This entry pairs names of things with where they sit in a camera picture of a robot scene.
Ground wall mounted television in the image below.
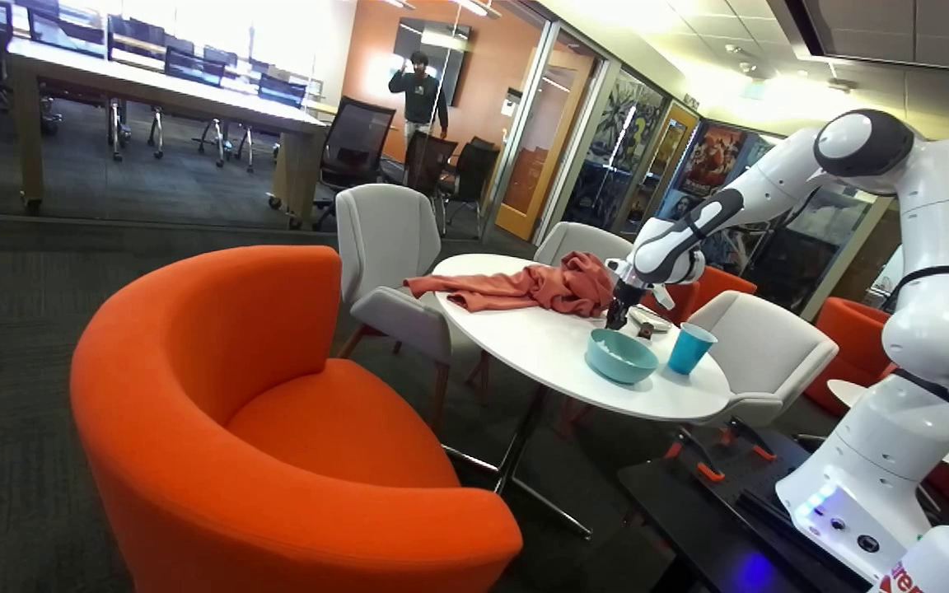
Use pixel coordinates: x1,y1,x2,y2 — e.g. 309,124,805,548
388,18,475,108

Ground tall white upholstered chair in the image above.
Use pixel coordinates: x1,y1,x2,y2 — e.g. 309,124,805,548
329,183,487,430

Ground rust red cloth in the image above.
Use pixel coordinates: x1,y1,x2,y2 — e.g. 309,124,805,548
402,252,620,322

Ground dark brown chair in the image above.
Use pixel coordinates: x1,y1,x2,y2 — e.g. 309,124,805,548
398,128,460,198
444,134,504,209

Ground white chair with metal legs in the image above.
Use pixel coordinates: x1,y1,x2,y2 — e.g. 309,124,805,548
665,287,844,465

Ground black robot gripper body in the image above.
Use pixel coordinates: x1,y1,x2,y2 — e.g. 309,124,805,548
608,253,677,315

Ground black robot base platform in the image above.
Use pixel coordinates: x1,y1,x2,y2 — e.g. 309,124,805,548
617,422,906,593

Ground person in dark clothes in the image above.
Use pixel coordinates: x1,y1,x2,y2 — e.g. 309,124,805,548
387,45,455,140

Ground light blue bowl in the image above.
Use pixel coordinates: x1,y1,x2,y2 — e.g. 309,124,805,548
584,325,662,389

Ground large orange armchair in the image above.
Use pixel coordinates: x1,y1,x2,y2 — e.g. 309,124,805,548
66,241,526,593

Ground teal plastic cup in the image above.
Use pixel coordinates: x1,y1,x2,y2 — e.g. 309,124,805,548
665,322,718,379

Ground long wooden high table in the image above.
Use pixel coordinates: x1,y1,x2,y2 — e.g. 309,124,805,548
4,36,329,224

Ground small dark spoon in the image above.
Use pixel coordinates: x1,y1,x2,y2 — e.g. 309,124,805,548
629,311,671,344

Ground wooden glass door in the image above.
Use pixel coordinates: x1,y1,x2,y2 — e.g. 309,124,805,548
492,31,599,245

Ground round white table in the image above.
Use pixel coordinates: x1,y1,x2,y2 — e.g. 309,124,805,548
427,252,734,541

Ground black mesh office chair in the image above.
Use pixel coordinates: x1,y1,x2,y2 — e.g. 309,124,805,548
309,96,398,213

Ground low white upholstered chair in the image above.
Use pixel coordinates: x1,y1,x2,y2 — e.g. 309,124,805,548
532,219,638,274

